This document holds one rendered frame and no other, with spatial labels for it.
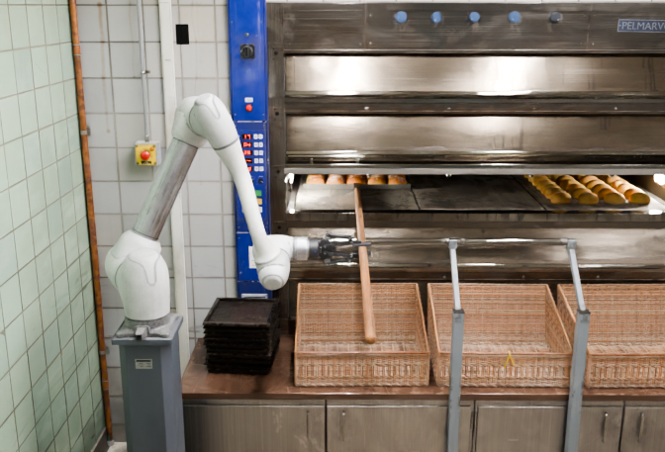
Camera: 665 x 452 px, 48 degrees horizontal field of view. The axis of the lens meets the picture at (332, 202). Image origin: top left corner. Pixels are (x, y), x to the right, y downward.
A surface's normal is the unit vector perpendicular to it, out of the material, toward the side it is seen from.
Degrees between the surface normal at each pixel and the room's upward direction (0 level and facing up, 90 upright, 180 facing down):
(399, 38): 90
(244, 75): 90
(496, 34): 90
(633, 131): 70
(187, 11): 90
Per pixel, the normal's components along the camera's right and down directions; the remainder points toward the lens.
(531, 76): 0.00, -0.09
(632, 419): 0.00, 0.25
